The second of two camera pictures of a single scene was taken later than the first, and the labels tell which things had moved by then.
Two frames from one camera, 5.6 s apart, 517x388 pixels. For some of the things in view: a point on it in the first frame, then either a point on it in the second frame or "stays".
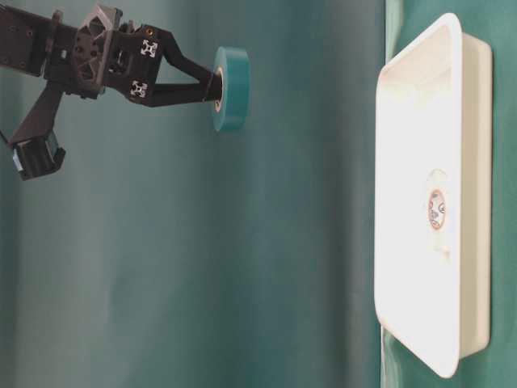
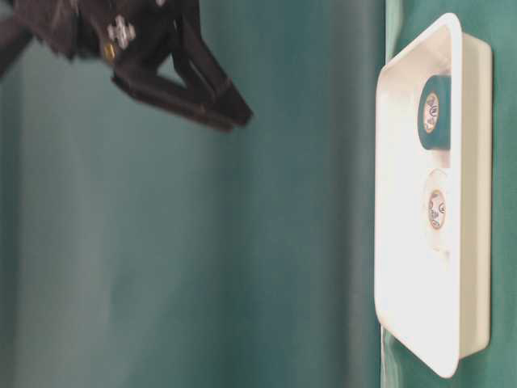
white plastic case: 434,196 stays
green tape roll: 233,109 → 441,139
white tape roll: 438,212 stays
